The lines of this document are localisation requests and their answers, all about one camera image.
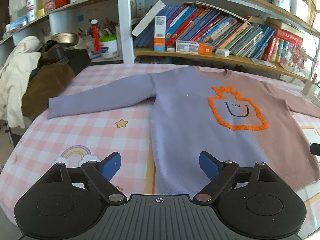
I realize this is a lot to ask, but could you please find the black box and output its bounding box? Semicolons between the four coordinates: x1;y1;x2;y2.
64;49;91;75

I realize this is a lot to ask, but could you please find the pale blue flat packet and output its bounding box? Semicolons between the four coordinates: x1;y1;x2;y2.
251;57;277;68

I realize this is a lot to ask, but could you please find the bunch of pencils and brushes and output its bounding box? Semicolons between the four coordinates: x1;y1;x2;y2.
75;17;118;39

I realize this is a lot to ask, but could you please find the brown leather shoe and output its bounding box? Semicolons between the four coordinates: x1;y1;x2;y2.
40;40;69;67

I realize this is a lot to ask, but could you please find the red tassel ornament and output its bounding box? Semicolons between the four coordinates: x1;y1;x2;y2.
90;19;101;53

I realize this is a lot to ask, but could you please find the brown corduroy cloth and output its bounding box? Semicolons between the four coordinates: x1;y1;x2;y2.
21;62;76;122

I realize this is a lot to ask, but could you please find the white jar with green lid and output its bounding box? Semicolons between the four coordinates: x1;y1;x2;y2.
99;35;119;59

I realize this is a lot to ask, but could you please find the pink checkered cartoon desk mat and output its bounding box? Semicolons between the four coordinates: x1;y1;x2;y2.
0;64;320;230

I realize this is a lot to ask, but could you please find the tall white orange box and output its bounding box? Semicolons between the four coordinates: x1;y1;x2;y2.
153;16;167;52

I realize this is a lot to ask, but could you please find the purple and pink sweater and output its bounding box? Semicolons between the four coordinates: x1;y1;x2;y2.
47;66;320;195

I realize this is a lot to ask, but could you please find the white and wooden bookshelf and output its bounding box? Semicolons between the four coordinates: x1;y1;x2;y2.
0;0;320;83

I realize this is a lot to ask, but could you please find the beige pen holder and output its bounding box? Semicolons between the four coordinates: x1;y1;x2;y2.
302;80;318;98

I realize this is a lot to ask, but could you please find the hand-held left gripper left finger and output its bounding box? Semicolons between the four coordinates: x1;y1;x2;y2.
32;152;127;205

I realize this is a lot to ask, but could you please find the orange white toothpaste box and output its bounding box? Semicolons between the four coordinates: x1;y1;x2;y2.
175;41;213;55

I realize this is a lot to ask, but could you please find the white printed cup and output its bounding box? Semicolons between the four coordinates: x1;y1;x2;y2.
273;0;292;12

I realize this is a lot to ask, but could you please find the blue white carton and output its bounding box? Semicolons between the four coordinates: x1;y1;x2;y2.
6;16;28;32

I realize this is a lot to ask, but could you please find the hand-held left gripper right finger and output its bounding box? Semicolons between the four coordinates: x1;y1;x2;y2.
192;151;288;204

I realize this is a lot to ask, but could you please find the gold metal bowl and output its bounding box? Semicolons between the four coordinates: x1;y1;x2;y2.
51;32;78;44

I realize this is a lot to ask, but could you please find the colourful flower ornament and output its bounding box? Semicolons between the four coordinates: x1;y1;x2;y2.
280;42;309;74

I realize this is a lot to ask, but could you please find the thick white paperback book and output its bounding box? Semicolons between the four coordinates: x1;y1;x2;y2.
132;0;167;37

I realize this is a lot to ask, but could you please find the row of colourful books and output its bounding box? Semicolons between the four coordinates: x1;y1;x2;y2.
132;1;304;64

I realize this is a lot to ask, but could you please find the white storage box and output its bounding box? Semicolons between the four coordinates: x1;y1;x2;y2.
291;0;309;18

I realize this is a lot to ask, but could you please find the white lotion bottle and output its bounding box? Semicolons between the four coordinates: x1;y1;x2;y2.
26;0;38;22

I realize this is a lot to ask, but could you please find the white padded jacket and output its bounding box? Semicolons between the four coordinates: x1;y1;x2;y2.
0;35;42;129

